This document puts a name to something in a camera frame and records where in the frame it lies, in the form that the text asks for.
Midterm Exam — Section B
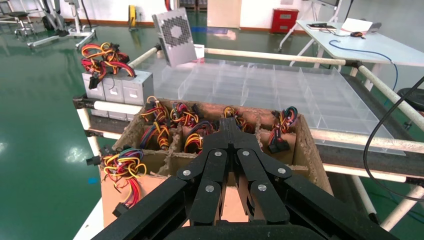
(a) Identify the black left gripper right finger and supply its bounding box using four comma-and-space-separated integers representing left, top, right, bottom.
228, 117, 399, 240

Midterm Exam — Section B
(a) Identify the brown cardboard divider box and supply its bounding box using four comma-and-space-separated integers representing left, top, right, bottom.
99, 97, 334, 229

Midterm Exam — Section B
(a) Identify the beige door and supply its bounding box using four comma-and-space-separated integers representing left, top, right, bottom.
206, 0, 243, 29

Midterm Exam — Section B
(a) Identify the white flat sheet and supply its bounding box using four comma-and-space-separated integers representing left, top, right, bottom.
341, 17, 374, 34

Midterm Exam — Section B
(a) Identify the white pipe rack frame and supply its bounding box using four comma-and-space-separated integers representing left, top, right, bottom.
72, 45, 424, 233

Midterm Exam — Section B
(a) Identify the grey power supply with wires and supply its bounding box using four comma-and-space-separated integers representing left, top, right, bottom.
151, 7, 199, 69

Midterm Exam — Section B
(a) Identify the red cabinet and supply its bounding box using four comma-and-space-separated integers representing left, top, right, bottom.
270, 8, 300, 35

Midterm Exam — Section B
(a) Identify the white metal stand frame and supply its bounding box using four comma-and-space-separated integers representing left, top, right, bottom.
26, 0, 98, 51

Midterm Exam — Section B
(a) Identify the tangled red yellow wire bundle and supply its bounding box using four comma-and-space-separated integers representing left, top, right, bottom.
80, 42, 137, 90

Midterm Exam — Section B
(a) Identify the clear acrylic divider tray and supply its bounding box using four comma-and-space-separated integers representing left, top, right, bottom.
150, 57, 407, 157

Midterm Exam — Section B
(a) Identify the white office table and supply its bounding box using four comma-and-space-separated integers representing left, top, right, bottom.
278, 19, 424, 90

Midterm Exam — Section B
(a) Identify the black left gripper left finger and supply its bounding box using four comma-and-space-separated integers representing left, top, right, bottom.
92, 117, 230, 240

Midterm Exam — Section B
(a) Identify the thin blue cable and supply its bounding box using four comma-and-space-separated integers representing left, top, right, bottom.
328, 39, 399, 92

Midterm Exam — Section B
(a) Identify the multicolour wire harness bundle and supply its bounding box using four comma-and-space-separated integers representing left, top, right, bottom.
169, 101, 201, 128
183, 119, 220, 155
86, 145, 148, 219
267, 105, 299, 155
222, 105, 255, 133
140, 96, 170, 125
139, 122, 173, 151

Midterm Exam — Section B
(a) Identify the thin black cable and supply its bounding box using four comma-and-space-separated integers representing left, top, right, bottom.
362, 75, 424, 204

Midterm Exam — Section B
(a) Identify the grey metal power supply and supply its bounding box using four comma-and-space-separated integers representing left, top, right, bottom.
81, 70, 108, 117
102, 73, 127, 122
122, 68, 155, 122

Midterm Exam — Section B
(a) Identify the black round stool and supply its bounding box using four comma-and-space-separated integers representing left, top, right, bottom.
396, 87, 424, 113
7, 10, 36, 38

